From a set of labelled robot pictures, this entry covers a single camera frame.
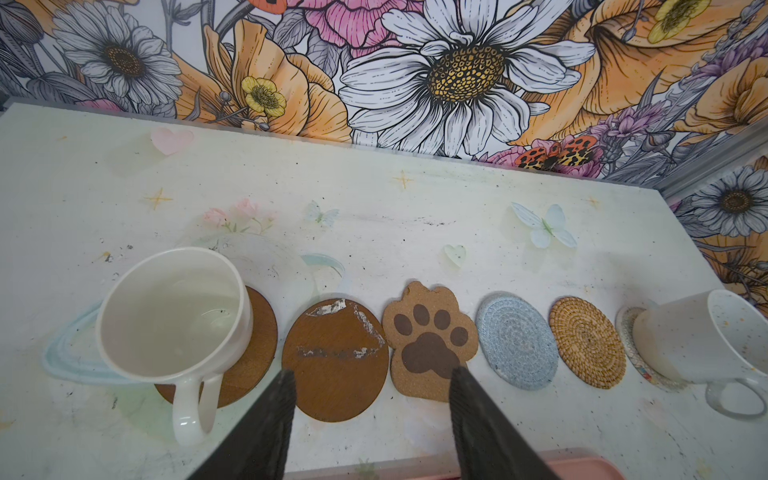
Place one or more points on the aluminium right corner post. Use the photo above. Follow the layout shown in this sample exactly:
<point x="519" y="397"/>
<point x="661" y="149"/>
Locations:
<point x="736" y="151"/>

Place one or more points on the cork paw print coaster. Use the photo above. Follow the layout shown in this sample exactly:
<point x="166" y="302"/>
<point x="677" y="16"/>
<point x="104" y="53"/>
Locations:
<point x="430" y="337"/>

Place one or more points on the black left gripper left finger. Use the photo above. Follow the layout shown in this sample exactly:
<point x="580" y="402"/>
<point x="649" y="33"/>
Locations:
<point x="257" y="447"/>

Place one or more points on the pink silicone tray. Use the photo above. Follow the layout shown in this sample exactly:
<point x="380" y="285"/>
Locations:
<point x="566" y="464"/>

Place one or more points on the grey-blue woven round coaster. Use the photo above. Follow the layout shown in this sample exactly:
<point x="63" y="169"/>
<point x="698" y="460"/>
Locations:
<point x="516" y="341"/>

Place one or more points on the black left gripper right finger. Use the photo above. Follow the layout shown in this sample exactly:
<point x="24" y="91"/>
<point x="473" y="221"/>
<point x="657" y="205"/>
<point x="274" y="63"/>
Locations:
<point x="488" y="446"/>

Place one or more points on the multicolour zigzag round coaster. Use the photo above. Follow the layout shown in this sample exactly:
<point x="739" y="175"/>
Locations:
<point x="624" y="324"/>

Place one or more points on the white speckled mug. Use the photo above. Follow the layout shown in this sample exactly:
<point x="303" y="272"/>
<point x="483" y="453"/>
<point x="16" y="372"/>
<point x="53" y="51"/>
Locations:
<point x="715" y="338"/>
<point x="182" y="317"/>

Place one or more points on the plain brown wooden coaster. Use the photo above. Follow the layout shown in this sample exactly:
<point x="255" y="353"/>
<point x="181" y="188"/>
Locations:
<point x="250" y="369"/>

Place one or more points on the woven rattan round coaster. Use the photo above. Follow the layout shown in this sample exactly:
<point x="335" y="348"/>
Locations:
<point x="587" y="342"/>

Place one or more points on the dark wooden scratched coaster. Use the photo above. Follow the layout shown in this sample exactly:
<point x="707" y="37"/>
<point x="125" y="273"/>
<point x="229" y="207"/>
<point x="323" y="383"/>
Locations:
<point x="339" y="355"/>

